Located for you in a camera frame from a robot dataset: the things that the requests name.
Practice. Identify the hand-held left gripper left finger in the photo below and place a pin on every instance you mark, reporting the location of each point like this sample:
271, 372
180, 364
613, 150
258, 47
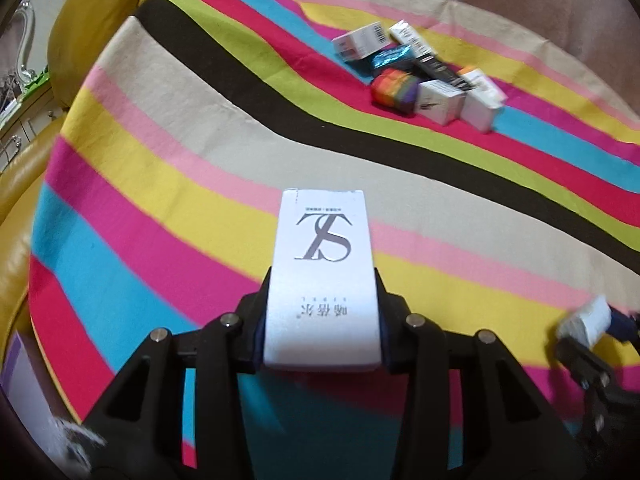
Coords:
258, 345

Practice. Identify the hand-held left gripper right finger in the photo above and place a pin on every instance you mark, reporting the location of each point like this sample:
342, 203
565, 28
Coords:
386, 345

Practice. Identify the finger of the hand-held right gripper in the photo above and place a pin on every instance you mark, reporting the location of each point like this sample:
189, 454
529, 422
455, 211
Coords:
622, 325
582, 360

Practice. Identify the white box grey monogram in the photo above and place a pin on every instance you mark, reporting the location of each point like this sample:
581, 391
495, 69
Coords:
322, 260

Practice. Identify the colourful striped cloth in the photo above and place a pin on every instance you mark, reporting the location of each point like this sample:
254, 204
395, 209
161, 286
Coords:
175, 185

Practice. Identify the purple and white box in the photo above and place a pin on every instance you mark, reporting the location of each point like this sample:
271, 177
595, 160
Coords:
15, 365

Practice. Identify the white box black print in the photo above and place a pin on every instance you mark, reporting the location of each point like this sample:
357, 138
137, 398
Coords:
440, 102

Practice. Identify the plain white box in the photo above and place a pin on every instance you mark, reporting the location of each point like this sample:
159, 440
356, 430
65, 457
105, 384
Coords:
480, 112

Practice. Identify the rainbow striped fabric roll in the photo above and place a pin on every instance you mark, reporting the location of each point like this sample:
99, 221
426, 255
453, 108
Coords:
395, 90

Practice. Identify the orange and white box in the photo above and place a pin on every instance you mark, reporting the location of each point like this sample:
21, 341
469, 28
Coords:
480, 79

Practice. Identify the long black box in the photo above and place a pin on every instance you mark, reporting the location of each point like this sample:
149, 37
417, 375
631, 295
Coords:
437, 67

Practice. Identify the shiny blue packet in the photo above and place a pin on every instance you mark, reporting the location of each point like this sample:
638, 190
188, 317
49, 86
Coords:
392, 56

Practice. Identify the white box barcode end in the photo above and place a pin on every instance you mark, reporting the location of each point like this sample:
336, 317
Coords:
360, 40

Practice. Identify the long white box grey logo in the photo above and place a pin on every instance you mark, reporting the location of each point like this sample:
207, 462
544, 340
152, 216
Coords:
407, 35

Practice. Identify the white cabinet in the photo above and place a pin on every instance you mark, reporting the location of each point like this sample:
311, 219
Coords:
20, 125

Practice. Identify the small green item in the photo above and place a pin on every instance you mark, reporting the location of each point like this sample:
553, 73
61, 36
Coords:
37, 81

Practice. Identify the yellow leather sofa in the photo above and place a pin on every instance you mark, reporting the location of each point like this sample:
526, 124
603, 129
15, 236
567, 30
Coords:
100, 20

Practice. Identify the silver ornate stand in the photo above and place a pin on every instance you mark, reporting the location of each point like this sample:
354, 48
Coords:
25, 30

